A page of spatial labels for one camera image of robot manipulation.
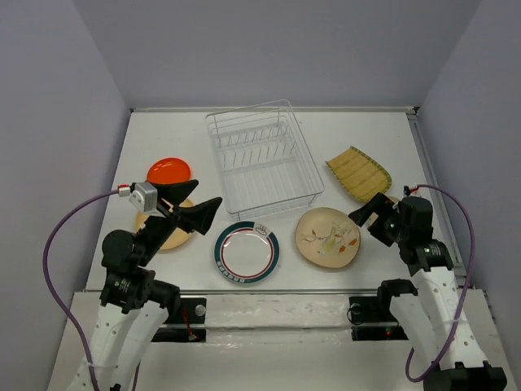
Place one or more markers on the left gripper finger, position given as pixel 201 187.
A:
pixel 199 218
pixel 172 195

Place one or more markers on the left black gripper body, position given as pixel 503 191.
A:
pixel 157 230

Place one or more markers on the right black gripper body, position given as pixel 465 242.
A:
pixel 396 230

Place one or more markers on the white plate with green rim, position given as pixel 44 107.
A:
pixel 246 252

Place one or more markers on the beige plate with leaf design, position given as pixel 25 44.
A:
pixel 327 238

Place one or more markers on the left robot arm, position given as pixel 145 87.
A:
pixel 133 303

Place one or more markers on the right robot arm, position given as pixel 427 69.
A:
pixel 428 305

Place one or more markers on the small cream plate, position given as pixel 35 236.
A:
pixel 393 199

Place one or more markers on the orange translucent plate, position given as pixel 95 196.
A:
pixel 169 170

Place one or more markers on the tan round plate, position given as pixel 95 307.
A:
pixel 153 227

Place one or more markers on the yellow bamboo-pattern rectangular plate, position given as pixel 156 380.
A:
pixel 361 176

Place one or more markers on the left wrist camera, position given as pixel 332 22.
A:
pixel 144 197

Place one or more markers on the white wire dish rack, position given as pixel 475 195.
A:
pixel 264 163

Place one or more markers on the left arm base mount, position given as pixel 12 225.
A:
pixel 187 325

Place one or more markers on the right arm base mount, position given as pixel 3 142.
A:
pixel 370 322

